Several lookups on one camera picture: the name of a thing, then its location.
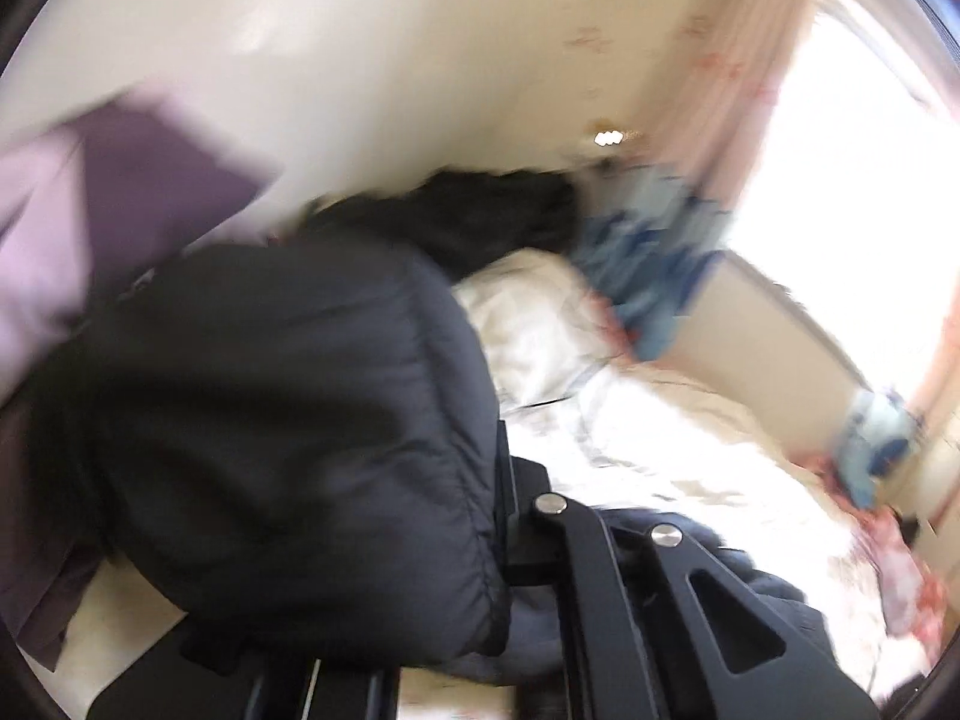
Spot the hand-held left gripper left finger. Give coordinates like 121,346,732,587
84,656,402,720

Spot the black puffer jacket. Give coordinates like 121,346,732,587
26,240,833,691

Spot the purple cloth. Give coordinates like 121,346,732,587
0,94,284,680

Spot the pink curtain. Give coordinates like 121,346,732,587
660,0,826,256

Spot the white floral quilt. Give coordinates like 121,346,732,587
56,247,901,720

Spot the pink floral cloth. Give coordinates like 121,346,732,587
814,457,953,661

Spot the blue patterned cloth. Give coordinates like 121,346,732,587
574,161,732,361
829,386,923,507

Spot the window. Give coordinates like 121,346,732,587
731,0,960,406

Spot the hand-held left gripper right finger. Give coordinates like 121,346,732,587
495,420,882,720

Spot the black cloth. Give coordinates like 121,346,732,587
300,169,582,293

